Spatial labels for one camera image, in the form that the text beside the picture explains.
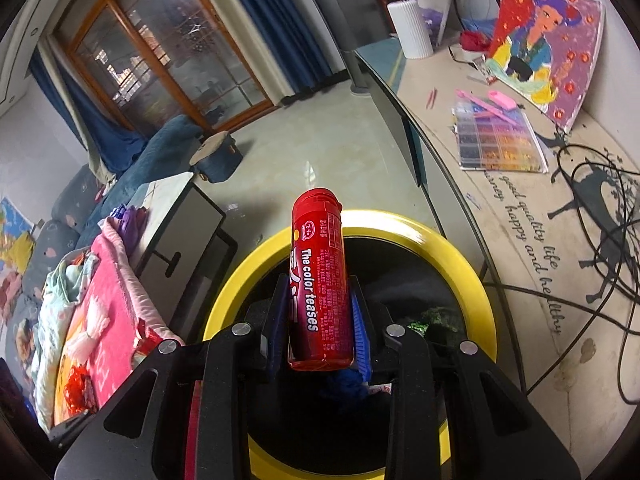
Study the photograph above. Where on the red orange crinkled wrapper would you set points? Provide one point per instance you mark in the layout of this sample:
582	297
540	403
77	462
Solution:
77	387

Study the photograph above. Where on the light green cartoon quilt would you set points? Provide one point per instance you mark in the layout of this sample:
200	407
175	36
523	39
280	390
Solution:
55	300

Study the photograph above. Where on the blue and beige curtain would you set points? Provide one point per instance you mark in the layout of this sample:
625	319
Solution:
280	25
100	135

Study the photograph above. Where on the purple bag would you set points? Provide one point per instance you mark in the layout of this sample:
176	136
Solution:
131	225

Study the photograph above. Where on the grey tower air conditioner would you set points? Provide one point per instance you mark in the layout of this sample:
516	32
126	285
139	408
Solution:
340	0

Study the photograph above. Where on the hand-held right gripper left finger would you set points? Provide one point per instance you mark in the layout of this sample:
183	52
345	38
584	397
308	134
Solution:
279	350

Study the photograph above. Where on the colourful figure painting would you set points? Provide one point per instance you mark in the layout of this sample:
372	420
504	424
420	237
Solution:
540	45

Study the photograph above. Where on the world map poster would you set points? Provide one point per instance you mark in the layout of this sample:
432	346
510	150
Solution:
15	235

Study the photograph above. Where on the red candy tube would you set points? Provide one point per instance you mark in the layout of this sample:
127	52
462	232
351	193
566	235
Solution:
322	285

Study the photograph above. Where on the colourful bead tray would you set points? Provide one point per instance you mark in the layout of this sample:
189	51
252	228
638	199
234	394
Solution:
500	140

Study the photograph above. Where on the blue plastic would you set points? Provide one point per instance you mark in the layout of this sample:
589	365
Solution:
345	387

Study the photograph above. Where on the white red small wrapper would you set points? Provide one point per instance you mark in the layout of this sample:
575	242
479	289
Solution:
381	388

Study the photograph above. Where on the pink bear printed blanket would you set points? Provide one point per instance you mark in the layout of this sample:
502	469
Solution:
110	320

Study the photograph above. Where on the pink small box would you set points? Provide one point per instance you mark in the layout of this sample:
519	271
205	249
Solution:
502	99

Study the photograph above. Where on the wooden glass sliding door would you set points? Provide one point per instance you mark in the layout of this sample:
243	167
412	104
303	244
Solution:
150	35

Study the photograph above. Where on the small photo card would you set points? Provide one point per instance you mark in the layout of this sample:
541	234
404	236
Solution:
483	71

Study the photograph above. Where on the green glitter wrapper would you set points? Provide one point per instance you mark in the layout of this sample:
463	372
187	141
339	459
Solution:
430	322

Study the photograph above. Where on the blue patterned sofa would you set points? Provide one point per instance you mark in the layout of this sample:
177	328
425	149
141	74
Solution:
160	145

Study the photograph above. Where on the white framed board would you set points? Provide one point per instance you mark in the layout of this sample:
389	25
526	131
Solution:
440	5

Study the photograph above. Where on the yellow rimmed black bin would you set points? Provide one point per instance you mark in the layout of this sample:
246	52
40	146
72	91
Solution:
440	255

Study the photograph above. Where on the white ribbed vase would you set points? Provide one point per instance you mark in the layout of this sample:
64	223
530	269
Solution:
410	30

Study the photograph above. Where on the red yarn ball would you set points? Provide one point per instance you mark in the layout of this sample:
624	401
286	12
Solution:
474	41

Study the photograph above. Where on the red candy bar wrapper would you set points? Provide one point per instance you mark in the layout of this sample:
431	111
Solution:
142	340

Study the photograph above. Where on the round blue stool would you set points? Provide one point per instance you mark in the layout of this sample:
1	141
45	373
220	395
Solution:
217	157

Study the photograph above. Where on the pink pen tool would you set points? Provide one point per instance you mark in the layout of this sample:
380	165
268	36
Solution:
480	102

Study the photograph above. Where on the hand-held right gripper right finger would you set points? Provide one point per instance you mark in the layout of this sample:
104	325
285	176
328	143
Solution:
361	345

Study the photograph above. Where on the small white foam net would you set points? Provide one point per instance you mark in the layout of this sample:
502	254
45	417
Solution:
87	330

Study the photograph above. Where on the white top coffee table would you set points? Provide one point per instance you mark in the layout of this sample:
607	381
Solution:
185	215

